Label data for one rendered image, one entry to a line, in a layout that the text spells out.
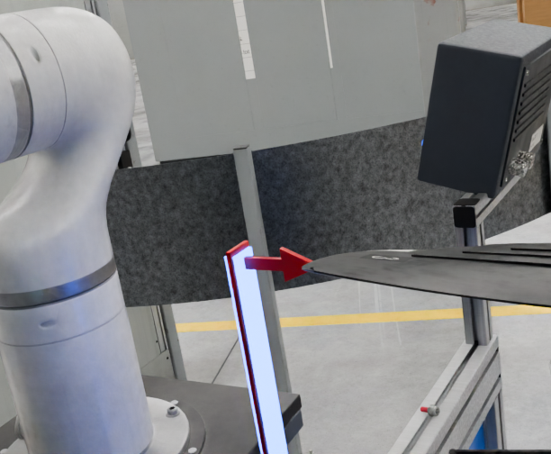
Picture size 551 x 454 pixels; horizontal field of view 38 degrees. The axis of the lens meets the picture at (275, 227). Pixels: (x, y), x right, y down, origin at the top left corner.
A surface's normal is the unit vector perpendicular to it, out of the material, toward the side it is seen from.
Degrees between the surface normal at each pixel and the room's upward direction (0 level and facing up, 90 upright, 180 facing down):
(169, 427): 0
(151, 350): 90
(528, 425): 0
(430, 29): 90
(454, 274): 11
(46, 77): 85
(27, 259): 82
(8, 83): 81
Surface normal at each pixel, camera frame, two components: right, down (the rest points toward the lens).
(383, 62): -0.22, 0.32
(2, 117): 0.79, 0.29
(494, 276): -0.02, -0.97
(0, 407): 0.86, 0.01
